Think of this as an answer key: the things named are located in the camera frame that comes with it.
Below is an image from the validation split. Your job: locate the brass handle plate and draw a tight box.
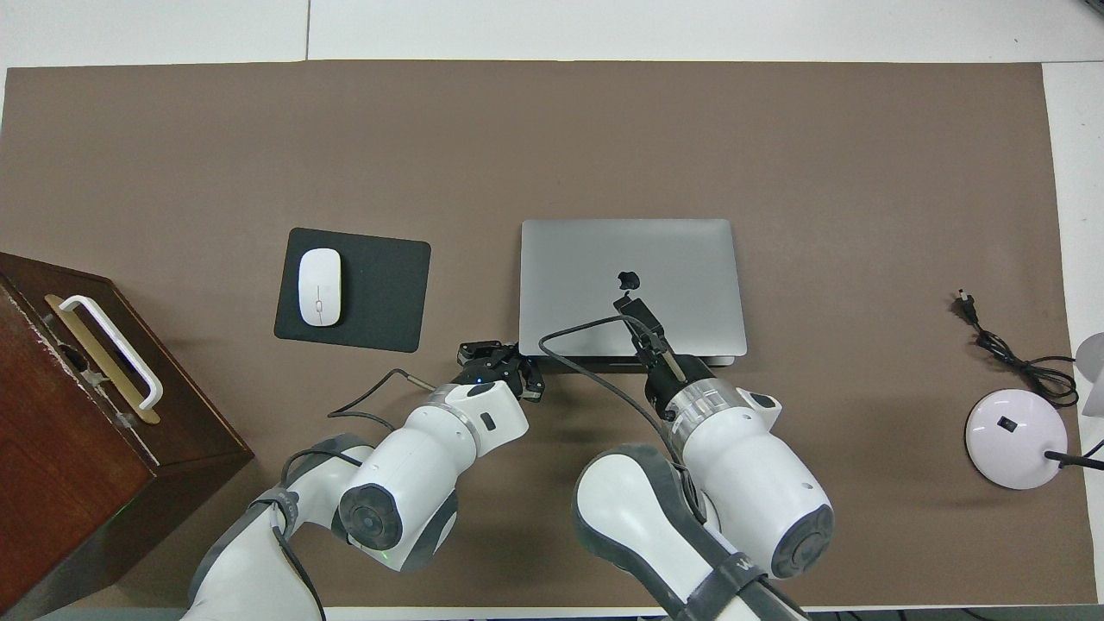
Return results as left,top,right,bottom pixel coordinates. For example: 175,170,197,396
44,294,161,425

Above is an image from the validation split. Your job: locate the silver apple laptop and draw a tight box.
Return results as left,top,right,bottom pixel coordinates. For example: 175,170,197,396
517,218,749,372

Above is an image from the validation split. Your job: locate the white computer mouse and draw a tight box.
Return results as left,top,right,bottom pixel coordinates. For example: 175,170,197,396
298,248,342,328

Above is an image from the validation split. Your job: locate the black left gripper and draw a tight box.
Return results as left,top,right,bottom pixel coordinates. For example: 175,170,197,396
457,342,546,404

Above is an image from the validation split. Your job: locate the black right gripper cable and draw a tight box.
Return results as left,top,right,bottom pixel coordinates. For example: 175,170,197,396
539,315,691,484

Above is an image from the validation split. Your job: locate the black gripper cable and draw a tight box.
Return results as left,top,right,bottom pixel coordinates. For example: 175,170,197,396
539,315,691,484
274,369,436,621

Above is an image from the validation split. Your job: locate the brown table mat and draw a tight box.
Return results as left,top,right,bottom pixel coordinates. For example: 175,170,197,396
0,60,1098,609

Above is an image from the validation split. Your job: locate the white box handle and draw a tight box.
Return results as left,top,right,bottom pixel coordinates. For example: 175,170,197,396
59,295,164,411

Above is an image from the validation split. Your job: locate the black lamp power cable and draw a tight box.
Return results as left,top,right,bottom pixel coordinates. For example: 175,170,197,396
953,289,1081,409

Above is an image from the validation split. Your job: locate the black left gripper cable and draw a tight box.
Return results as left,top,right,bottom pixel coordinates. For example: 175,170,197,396
274,369,436,621

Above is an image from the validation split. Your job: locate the white desk lamp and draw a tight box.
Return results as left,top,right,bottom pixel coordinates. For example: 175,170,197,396
964,332,1104,491

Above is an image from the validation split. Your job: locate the black mouse pad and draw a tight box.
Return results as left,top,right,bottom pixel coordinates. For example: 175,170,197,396
273,227,432,354

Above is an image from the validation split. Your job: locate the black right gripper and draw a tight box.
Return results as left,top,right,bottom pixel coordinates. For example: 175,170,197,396
613,293,717,419

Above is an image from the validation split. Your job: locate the dark brown wooden box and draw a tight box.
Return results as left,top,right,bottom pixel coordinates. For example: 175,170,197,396
0,252,255,618

